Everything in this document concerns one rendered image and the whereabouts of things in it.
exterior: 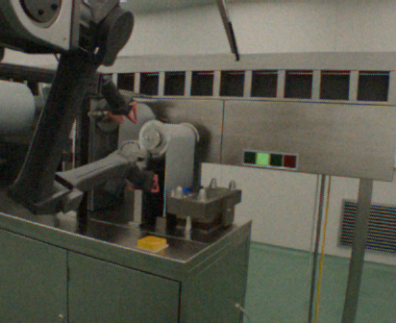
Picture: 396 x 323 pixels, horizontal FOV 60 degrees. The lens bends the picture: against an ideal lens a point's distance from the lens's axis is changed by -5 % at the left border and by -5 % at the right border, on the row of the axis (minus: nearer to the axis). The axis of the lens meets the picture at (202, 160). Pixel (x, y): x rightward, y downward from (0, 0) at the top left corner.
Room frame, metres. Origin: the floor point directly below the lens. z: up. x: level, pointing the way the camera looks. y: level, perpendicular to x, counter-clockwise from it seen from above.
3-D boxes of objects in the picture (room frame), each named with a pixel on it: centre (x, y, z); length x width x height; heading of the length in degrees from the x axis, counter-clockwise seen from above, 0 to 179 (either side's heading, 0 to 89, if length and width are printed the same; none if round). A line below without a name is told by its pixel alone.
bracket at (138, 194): (1.41, 0.25, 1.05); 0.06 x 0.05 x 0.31; 155
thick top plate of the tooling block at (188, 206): (1.50, -0.03, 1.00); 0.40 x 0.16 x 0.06; 155
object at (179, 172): (1.52, 0.09, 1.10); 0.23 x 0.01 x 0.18; 155
